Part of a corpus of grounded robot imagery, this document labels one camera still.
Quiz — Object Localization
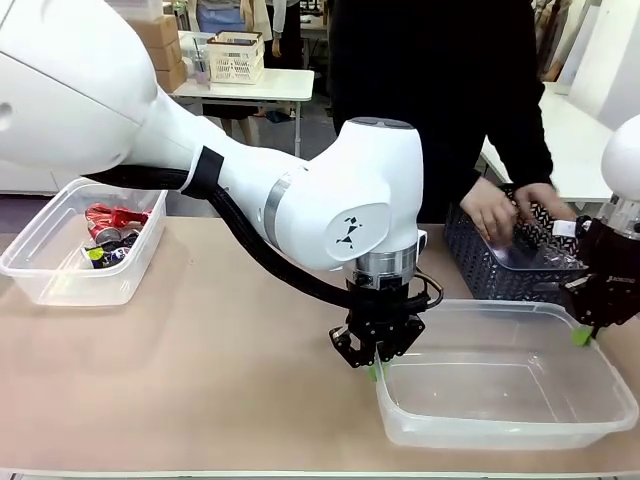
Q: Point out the black sleeved arm cable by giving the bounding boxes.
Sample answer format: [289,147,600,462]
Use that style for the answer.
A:
[79,147,445,327]

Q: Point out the background person dark clothes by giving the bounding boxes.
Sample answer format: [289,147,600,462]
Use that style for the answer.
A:
[271,0,305,71]

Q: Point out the person's black sweater torso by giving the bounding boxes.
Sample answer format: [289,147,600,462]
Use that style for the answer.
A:
[326,0,555,225]

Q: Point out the background person blue apron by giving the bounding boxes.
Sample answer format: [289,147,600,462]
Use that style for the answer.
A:
[195,0,274,44]

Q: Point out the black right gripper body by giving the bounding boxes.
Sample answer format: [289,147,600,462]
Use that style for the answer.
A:
[563,214,640,327]

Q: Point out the person's right forearm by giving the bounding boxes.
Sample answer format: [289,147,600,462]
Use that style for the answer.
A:
[434,144,490,209]

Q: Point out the person's left hand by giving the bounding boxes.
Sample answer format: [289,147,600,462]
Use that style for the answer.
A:
[513,182,577,222]

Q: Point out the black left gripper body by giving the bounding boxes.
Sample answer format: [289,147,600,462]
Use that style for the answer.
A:
[344,278,426,351]

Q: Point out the white side table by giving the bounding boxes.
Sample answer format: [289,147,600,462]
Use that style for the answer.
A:
[478,81,617,205]

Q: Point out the small clear plastic container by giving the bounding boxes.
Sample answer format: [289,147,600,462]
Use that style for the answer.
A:
[0,177,169,307]

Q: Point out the large clear plastic container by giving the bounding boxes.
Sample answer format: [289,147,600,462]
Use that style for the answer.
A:
[374,298,640,450]

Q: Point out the plastic cup with straw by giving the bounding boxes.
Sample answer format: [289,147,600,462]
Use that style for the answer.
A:
[191,33,212,87]

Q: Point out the person's right hand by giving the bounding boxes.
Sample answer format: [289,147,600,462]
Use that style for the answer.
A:
[459,179,517,247]

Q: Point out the crushed red silver can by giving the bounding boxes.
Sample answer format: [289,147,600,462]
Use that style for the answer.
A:
[86,223,142,246]

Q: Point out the person's left forearm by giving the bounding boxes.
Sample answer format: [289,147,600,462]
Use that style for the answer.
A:
[517,114,555,190]

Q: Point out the beige plastic crate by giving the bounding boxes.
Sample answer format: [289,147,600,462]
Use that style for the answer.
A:
[206,31,265,86]

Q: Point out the stack of cardboard boxes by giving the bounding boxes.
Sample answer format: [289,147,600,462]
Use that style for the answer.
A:
[130,16,189,95]

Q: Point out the white leaning boards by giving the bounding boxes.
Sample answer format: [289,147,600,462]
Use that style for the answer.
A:
[555,0,640,135]

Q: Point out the white folding table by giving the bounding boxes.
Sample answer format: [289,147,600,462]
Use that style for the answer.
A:
[169,67,316,159]

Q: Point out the black plastic mesh basket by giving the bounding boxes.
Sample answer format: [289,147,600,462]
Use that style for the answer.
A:
[443,182,590,304]

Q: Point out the clear plastic waste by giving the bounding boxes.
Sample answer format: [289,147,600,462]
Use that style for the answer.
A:
[487,234,584,274]

